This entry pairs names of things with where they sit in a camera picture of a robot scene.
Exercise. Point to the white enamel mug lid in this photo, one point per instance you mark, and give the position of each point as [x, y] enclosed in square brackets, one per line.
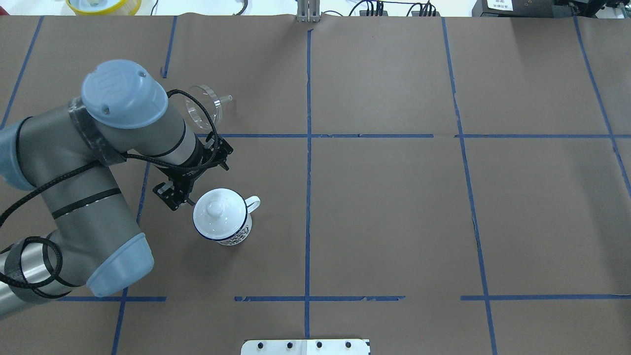
[219, 214]

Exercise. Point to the clear glass funnel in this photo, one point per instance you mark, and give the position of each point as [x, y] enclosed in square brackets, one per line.
[207, 107]

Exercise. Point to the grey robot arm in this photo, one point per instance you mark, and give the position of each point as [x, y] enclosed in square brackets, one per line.
[64, 155]

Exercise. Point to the long vertical blue tape strip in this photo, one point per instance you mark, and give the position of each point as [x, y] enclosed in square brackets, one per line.
[309, 160]

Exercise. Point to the long horizontal blue tape strip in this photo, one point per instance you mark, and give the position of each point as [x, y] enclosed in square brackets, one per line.
[426, 136]

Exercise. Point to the aluminium frame post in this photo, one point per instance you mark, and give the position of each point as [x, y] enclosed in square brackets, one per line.
[308, 11]

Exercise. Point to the yellow tape roll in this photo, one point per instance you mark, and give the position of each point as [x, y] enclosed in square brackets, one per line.
[104, 7]

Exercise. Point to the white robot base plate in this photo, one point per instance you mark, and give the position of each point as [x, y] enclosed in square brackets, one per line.
[307, 347]

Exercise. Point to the white enamel mug blue rim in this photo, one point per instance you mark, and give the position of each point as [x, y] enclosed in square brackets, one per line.
[252, 203]

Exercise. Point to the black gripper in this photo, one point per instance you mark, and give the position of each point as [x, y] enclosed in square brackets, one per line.
[186, 178]

